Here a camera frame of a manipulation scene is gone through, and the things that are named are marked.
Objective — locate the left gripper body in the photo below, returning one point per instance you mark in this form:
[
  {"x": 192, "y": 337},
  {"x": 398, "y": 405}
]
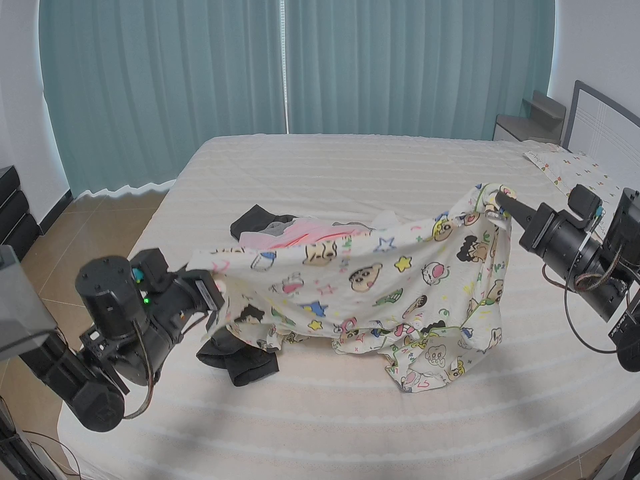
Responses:
[{"x": 192, "y": 300}]

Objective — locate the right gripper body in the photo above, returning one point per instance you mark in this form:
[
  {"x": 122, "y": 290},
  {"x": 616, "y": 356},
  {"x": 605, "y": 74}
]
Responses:
[{"x": 560, "y": 243}]

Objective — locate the white printed pyjama top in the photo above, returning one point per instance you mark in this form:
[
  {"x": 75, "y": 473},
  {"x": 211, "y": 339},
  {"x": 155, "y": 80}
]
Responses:
[{"x": 360, "y": 278}]

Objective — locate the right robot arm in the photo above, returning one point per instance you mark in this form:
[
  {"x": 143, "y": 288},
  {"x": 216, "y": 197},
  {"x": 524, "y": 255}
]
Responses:
[{"x": 625, "y": 218}]

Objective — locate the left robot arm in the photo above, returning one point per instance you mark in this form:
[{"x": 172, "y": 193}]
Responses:
[{"x": 107, "y": 293}]

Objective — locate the bed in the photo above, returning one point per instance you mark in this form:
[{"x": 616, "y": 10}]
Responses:
[{"x": 325, "y": 178}]

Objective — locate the white printed pillow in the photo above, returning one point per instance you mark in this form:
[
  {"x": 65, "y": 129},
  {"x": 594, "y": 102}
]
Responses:
[{"x": 575, "y": 168}]

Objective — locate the grey garment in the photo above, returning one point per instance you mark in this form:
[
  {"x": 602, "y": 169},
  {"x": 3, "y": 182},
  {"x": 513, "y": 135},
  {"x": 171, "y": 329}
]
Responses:
[{"x": 280, "y": 227}]

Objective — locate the grey bedside table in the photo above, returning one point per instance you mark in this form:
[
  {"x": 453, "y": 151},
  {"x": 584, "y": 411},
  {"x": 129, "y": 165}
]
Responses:
[{"x": 525, "y": 123}]

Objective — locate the pink garment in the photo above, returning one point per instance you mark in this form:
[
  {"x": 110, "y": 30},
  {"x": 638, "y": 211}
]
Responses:
[{"x": 310, "y": 233}]

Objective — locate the white garment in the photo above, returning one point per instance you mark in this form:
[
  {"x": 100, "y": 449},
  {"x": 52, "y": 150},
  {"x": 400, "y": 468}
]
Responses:
[{"x": 385, "y": 219}]

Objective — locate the blue-green curtain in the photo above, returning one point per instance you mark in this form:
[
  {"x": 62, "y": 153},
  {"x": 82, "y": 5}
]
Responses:
[
  {"x": 400, "y": 43},
  {"x": 150, "y": 68}
]

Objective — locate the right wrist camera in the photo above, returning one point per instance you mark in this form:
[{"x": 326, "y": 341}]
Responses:
[{"x": 582, "y": 200}]

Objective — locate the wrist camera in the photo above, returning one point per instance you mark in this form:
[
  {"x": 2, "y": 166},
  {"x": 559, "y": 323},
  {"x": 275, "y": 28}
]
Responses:
[
  {"x": 150, "y": 268},
  {"x": 582, "y": 200}
]

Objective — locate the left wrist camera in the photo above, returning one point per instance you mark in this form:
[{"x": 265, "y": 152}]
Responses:
[{"x": 150, "y": 268}]

